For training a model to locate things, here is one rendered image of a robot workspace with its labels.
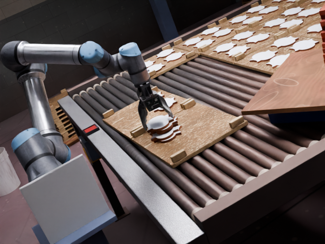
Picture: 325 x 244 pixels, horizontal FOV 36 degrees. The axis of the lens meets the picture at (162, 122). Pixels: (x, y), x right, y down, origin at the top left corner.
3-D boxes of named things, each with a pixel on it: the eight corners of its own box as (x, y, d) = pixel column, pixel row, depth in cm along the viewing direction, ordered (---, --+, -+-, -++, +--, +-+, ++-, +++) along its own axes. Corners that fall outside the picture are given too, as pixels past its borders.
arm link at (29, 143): (17, 170, 176) (1, 142, 181) (38, 175, 189) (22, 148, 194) (42, 149, 175) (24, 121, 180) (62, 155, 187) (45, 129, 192)
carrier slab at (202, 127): (172, 168, 180) (171, 165, 180) (132, 141, 217) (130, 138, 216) (248, 124, 190) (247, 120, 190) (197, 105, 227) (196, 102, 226)
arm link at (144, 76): (127, 72, 198) (145, 65, 199) (131, 83, 200) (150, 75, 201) (130, 77, 191) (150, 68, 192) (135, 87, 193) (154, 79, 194)
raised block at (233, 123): (232, 129, 188) (230, 123, 187) (229, 128, 190) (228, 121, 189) (244, 122, 190) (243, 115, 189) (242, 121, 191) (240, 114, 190)
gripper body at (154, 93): (147, 114, 196) (135, 87, 191) (142, 109, 204) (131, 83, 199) (164, 106, 197) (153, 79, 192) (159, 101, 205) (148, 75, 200)
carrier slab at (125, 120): (131, 141, 217) (130, 138, 217) (103, 122, 254) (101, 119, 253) (197, 105, 227) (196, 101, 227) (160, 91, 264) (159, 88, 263)
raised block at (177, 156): (173, 163, 180) (171, 157, 179) (171, 162, 182) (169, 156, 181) (187, 155, 182) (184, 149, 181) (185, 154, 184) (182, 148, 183)
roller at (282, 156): (295, 176, 156) (291, 163, 154) (120, 79, 332) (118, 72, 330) (307, 169, 157) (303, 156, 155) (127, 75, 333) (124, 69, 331)
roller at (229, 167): (256, 199, 152) (251, 187, 151) (100, 88, 328) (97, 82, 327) (269, 192, 154) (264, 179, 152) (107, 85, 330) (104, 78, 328)
